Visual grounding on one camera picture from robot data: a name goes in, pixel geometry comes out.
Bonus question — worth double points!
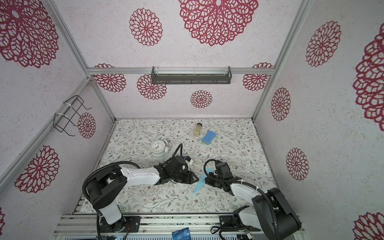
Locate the blue card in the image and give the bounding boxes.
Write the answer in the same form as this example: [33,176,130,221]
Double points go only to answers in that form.
[172,228,192,240]

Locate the light blue paper sheet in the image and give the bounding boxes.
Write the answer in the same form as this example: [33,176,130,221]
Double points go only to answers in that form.
[193,173,207,195]

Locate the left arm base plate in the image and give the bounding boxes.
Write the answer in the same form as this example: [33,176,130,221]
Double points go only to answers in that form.
[97,216,141,233]

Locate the black wire wall basket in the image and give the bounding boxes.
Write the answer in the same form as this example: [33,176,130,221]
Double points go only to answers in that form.
[53,95,92,137]

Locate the blue green sponge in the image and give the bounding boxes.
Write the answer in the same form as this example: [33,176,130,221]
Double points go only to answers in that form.
[202,131,217,145]

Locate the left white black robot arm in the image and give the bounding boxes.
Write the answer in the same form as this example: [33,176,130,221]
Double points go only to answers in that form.
[82,156,199,226]

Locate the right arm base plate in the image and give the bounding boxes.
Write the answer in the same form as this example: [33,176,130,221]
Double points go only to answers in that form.
[219,215,261,232]

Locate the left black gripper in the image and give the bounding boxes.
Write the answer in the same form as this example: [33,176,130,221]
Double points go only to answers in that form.
[170,169,199,183]

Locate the black wall shelf rack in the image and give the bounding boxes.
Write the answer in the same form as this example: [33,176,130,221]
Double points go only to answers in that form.
[150,67,233,85]

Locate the white alarm clock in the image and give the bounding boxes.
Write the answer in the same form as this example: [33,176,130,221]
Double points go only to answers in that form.
[150,140,173,158]

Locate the small yellow liquid jar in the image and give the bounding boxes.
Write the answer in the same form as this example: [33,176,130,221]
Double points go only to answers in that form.
[194,123,203,137]

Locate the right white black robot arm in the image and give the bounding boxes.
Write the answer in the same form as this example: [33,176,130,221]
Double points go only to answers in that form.
[203,159,302,240]

